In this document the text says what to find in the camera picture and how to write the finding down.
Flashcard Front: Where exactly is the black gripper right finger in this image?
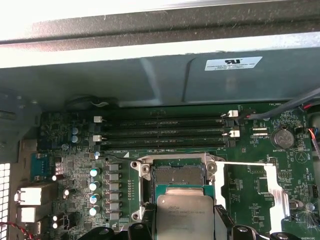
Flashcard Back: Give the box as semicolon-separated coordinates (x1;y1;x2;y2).
214;204;285;240

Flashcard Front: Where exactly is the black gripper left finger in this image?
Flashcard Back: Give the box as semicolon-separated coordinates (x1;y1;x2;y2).
96;202;158;240

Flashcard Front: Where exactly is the silver CPU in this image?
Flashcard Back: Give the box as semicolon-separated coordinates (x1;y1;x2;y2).
154;184;216;240

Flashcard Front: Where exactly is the CPU socket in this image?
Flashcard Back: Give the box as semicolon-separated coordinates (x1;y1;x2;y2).
129;151;216;222

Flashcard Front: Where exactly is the black RAM slot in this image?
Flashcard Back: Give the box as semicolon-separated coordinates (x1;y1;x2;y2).
94;120;236;131
96;138;237;151
92;129;241;143
93;109;238;124

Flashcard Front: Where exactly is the green motherboard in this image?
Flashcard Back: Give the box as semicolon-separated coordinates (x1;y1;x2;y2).
37;99;320;240

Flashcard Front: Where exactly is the silver coin battery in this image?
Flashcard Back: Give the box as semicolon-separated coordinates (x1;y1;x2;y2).
274;128;294;149

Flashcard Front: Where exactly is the silver port block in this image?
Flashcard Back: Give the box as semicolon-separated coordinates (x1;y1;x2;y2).
14;184;46;207
17;206;42;224

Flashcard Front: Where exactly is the blue port connector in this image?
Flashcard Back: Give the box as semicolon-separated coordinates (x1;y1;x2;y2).
30;152;55;181

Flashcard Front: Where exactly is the black open PC case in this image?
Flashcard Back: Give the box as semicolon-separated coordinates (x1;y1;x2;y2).
0;4;320;240

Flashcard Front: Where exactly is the white UL label sticker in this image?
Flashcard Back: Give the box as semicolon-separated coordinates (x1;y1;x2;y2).
203;55;264;72

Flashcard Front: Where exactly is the red black twisted wire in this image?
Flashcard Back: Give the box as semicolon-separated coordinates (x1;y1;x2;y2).
0;221;42;240

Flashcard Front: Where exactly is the grey fan wire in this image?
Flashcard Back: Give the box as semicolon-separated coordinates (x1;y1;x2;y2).
234;87;320;125

